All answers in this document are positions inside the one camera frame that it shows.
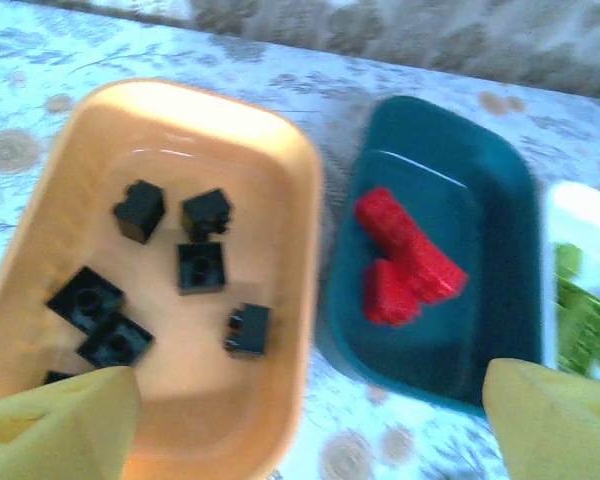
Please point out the red lego brick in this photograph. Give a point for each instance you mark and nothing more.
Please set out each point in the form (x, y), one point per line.
(387, 295)
(405, 235)

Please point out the floral tablecloth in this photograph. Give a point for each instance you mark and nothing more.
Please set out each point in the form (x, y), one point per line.
(130, 50)

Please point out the white plastic container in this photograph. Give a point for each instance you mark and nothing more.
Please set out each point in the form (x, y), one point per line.
(590, 220)

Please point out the green lego brick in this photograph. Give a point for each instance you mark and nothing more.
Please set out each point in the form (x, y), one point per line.
(567, 257)
(587, 325)

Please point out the black lego brick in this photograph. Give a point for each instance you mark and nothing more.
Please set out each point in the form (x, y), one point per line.
(86, 300)
(115, 342)
(201, 267)
(207, 212)
(57, 376)
(248, 330)
(140, 210)

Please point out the teal plastic container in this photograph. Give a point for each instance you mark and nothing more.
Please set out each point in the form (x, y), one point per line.
(480, 225)

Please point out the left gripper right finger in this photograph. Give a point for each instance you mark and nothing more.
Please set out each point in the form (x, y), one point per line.
(565, 430)

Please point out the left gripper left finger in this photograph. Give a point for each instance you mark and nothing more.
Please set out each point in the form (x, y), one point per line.
(45, 435)

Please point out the orange plastic container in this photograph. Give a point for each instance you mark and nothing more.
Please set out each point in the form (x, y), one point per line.
(190, 150)

